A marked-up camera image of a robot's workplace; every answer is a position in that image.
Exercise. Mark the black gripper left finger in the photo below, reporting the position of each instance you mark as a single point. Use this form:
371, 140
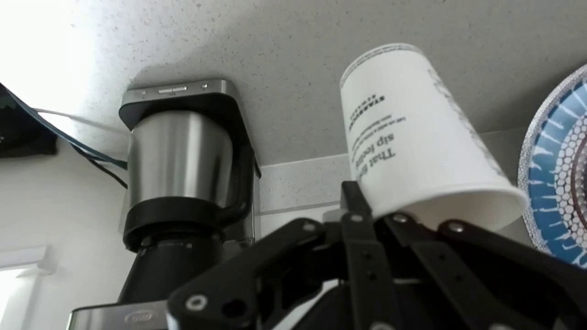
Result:
338, 266

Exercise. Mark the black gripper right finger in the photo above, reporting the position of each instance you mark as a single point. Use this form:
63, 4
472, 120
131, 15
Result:
492, 281

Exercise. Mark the white paper cup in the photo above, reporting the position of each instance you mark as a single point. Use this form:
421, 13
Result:
413, 151

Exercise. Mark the blue white decorative plate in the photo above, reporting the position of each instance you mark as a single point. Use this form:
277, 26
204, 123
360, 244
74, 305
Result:
553, 171

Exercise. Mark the stainless steel coffee maker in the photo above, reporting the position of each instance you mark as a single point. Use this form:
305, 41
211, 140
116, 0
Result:
191, 182

